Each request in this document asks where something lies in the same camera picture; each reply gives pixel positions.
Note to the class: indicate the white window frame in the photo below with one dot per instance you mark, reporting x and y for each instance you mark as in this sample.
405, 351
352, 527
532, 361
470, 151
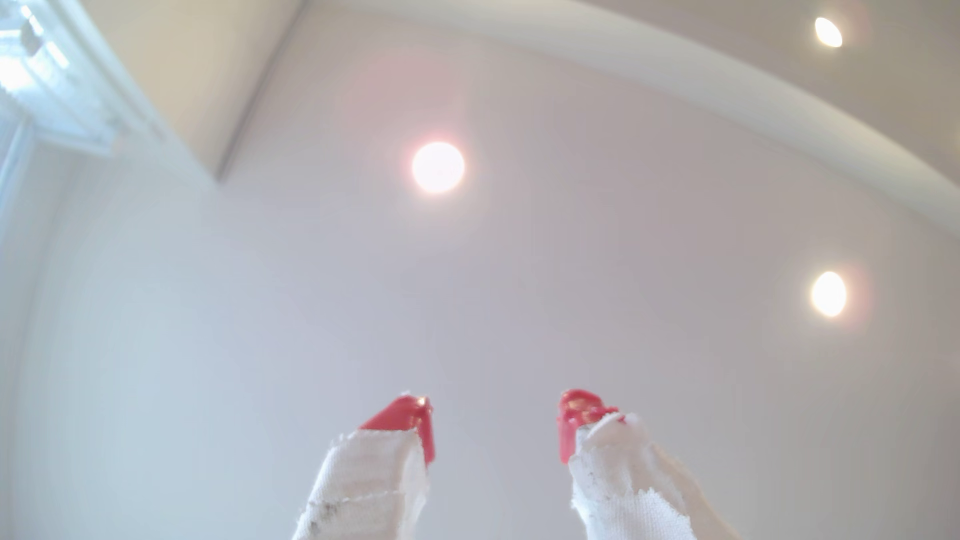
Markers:
52, 90

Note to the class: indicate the round ceiling light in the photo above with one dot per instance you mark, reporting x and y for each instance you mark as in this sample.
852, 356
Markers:
828, 294
438, 167
828, 32

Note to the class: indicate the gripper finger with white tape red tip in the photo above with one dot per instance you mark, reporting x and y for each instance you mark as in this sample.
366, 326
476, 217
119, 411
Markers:
622, 487
367, 480

